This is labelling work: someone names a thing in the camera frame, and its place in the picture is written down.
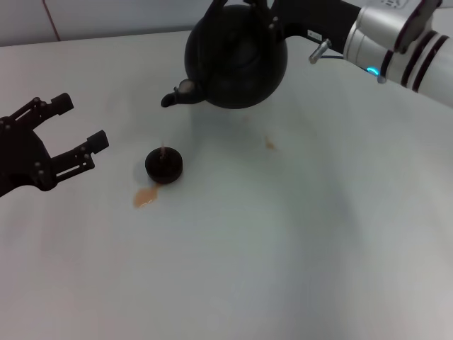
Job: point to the black small teacup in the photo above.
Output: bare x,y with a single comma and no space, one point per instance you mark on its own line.
163,166

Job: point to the black round teapot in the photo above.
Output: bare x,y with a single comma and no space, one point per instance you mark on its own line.
237,60

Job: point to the small brown tea splash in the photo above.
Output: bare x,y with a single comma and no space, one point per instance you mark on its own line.
269,144

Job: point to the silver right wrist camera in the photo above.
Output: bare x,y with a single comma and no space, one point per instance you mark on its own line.
407,14

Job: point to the large brown tea puddle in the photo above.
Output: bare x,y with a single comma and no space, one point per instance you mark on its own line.
145,196

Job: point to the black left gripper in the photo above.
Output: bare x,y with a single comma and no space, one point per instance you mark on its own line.
19,156

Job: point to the brown tea stream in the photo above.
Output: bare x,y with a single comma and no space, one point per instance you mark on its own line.
163,148

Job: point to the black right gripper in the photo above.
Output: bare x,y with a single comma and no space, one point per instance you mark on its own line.
318,17

